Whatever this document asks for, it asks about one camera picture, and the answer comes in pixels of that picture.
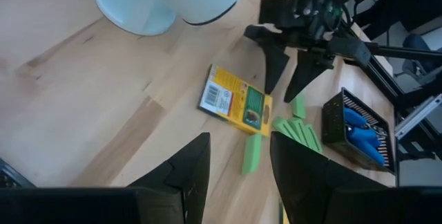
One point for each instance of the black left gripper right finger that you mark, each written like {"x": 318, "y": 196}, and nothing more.
{"x": 328, "y": 196}

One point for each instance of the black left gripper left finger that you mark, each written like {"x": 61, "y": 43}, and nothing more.
{"x": 103, "y": 206}

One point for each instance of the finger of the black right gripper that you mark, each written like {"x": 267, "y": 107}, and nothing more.
{"x": 307, "y": 72}
{"x": 276, "y": 65}

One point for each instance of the yellow green crayon box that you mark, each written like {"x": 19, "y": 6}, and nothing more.
{"x": 235, "y": 99}

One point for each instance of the black slotted plastic basket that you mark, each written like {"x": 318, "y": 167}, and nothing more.
{"x": 333, "y": 127}

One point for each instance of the silver aluminium extrusion bar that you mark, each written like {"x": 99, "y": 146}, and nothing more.
{"x": 418, "y": 117}

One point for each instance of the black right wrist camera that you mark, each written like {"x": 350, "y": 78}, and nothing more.
{"x": 276, "y": 11}

